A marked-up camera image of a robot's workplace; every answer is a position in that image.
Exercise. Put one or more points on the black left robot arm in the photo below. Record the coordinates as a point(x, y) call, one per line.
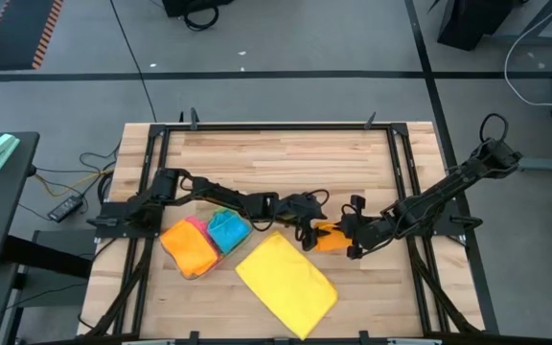
point(218, 196)

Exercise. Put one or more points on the black frame post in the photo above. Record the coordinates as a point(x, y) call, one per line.
point(370, 121)
point(364, 335)
point(194, 335)
point(194, 120)

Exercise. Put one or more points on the yellow microfiber towel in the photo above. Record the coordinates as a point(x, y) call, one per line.
point(285, 287)

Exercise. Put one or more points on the pink microfiber towel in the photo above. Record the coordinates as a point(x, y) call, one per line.
point(204, 230)

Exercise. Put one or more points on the black power adapter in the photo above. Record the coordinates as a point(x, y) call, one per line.
point(65, 209)

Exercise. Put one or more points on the black orange-edged floor mat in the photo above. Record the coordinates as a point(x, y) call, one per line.
point(17, 33)

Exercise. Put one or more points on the black aluminium table frame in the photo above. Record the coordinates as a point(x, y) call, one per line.
point(276, 127)

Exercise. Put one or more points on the grey desk foot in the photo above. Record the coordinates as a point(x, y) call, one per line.
point(549, 165)

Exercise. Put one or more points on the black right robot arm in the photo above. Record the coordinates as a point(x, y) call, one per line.
point(443, 191)

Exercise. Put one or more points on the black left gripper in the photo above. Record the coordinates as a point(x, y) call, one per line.
point(302, 213)

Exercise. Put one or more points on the clear plastic bin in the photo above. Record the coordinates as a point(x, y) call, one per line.
point(199, 275)

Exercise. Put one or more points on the blue microfiber towel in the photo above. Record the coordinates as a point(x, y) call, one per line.
point(228, 230)

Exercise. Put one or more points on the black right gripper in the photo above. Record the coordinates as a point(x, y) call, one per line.
point(364, 230)

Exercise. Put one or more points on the orange microfiber towel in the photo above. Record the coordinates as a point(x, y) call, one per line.
point(331, 237)
point(187, 249)

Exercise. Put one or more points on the black cabinet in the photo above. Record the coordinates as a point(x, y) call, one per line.
point(467, 24)

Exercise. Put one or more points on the grey desk frame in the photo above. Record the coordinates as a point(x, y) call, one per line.
point(544, 38)

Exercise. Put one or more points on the black equipment box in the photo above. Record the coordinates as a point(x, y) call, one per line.
point(194, 6)

